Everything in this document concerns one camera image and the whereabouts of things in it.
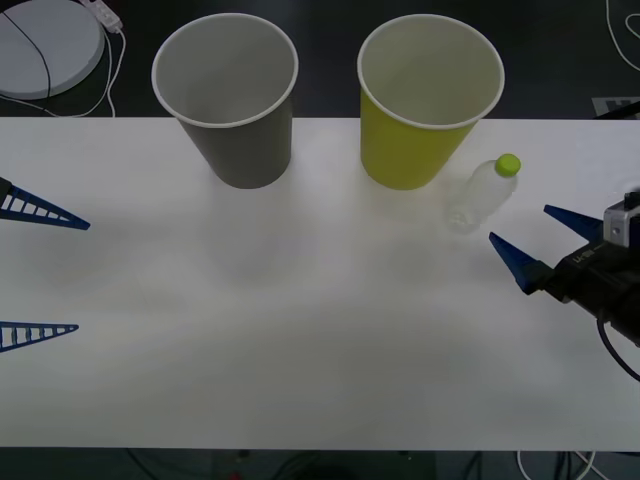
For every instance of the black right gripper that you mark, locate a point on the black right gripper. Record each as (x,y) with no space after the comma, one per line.
(600,280)

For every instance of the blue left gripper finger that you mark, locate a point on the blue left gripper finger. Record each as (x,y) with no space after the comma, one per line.
(55,331)
(30,207)

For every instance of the clear bottle with green cap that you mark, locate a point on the clear bottle with green cap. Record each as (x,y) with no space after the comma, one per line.
(487,195)

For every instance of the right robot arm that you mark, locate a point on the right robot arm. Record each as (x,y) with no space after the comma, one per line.
(620,225)

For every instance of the grey printed sheet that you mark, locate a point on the grey printed sheet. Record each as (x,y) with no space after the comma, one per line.
(607,106)

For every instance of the round white disc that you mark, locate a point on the round white disc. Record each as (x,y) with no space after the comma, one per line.
(65,50)

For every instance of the yellow-green plastic waste bin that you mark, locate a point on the yellow-green plastic waste bin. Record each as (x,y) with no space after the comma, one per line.
(405,155)

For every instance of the white power strip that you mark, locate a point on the white power strip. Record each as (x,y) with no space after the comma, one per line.
(105,15)

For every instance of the grey plastic waste bin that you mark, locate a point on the grey plastic waste bin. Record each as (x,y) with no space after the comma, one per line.
(250,150)

